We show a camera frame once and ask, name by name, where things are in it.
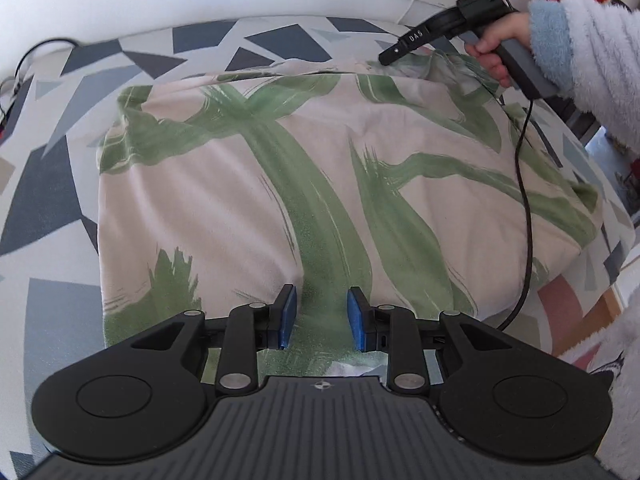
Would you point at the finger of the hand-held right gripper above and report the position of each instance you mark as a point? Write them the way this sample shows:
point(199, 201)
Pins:
point(420, 35)

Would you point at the geometric patterned tablecloth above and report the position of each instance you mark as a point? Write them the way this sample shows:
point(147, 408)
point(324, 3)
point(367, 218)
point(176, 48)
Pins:
point(45, 200)

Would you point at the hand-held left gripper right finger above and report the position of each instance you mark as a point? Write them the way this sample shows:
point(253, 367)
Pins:
point(356, 319)

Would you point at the person's right hand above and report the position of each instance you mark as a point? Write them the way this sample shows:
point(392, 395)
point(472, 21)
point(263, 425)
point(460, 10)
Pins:
point(512, 30)

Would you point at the green leaf print pajama shirt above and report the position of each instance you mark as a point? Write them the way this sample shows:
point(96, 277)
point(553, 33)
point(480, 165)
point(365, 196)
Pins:
point(250, 185)

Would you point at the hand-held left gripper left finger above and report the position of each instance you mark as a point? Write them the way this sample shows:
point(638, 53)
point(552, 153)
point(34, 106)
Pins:
point(287, 317)

